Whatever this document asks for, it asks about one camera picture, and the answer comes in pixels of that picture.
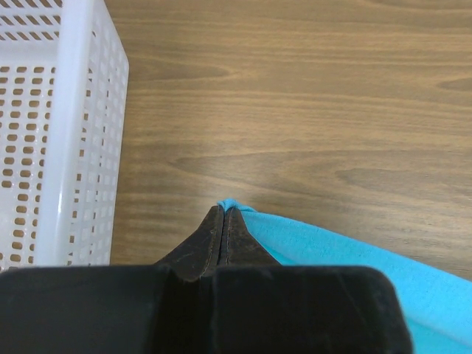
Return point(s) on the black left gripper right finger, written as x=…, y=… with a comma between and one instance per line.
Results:
x=238, y=247

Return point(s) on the white perforated plastic basket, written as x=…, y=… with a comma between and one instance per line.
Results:
x=64, y=79

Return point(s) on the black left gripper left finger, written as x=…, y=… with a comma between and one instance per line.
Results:
x=199, y=253

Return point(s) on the turquoise blue t shirt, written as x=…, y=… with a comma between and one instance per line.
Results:
x=436, y=304

